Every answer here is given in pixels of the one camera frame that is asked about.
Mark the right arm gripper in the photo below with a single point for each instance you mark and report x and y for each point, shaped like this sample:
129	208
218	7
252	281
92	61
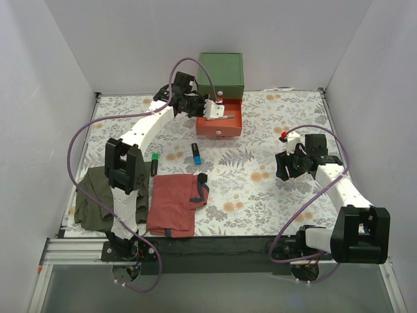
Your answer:
285	165

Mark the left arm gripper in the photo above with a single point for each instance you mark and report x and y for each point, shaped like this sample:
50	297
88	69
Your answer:
200	106

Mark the teal cap white marker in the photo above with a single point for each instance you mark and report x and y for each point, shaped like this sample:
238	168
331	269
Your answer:
223	117

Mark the red drawer box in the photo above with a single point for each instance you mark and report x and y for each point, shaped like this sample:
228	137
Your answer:
230	127

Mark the green drawer box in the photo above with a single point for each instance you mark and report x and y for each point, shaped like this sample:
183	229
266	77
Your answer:
226	71

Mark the green cap highlighter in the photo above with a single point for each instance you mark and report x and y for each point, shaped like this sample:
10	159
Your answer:
154	164

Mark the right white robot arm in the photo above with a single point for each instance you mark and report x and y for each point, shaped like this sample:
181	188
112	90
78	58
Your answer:
361	232

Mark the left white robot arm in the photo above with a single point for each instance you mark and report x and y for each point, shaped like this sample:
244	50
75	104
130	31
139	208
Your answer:
124	164

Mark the floral patterned table mat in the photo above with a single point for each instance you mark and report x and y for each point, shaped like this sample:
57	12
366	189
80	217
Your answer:
246	197

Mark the blue cap highlighter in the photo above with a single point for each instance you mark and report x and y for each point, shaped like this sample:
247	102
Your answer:
196	154

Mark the red folded shirt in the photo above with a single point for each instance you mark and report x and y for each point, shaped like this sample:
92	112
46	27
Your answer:
175	199

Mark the olive green shirt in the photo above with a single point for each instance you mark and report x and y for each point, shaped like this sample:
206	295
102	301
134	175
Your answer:
93	217

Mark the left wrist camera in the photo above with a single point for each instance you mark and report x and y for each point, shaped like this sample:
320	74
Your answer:
213	109

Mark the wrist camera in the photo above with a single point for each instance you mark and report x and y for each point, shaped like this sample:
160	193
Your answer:
292	139
213	109

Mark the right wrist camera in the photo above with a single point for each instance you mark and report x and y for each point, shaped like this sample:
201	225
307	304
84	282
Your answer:
292	139

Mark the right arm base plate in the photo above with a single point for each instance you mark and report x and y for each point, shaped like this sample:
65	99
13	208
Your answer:
288	250

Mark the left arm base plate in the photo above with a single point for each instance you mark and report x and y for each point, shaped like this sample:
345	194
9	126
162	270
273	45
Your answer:
129	250

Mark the aluminium frame rail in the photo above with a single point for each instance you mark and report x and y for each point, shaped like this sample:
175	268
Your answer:
204	274

